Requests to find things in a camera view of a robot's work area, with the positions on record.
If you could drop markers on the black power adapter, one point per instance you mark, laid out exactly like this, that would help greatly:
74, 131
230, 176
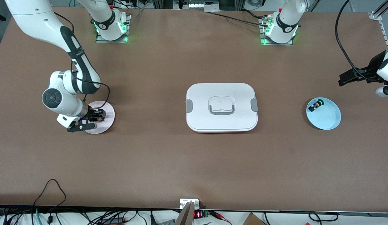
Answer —
114, 220

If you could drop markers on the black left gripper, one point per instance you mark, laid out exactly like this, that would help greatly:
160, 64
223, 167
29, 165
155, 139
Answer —
372, 67

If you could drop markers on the light blue round plate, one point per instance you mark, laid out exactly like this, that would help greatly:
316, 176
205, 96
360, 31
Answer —
326, 118

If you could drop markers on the brown cardboard box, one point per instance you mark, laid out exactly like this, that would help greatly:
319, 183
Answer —
253, 220

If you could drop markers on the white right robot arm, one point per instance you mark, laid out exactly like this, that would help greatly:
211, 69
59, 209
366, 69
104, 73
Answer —
31, 18

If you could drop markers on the small black green part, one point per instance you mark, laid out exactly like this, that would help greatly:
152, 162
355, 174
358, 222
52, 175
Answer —
313, 107

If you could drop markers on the silver device with lights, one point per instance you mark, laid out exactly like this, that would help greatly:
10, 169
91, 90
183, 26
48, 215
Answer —
197, 5

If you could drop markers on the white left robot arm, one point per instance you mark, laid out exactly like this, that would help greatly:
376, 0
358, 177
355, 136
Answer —
286, 22

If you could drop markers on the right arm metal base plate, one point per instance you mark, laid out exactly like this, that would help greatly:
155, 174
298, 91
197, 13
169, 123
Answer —
112, 41

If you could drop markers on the silver aluminium frame rail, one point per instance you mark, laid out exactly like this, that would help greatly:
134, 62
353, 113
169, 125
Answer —
376, 15

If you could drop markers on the white mounting bracket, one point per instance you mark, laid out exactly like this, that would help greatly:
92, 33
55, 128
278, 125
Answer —
183, 203

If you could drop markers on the grey aluminium profile bar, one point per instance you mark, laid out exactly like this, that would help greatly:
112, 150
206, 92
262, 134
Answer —
186, 217

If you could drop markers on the pink round plate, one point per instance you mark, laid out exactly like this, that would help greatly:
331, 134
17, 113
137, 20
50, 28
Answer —
108, 109

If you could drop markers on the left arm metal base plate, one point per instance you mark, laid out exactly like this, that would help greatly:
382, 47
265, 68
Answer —
276, 44

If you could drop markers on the module with red digits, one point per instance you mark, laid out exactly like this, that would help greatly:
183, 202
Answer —
197, 214

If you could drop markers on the white box with grey clips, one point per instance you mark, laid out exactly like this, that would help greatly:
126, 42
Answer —
222, 93

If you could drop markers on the red clip leads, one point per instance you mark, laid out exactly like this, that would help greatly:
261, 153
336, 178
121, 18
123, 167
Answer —
219, 214

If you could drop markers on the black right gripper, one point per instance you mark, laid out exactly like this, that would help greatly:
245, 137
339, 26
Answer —
93, 113

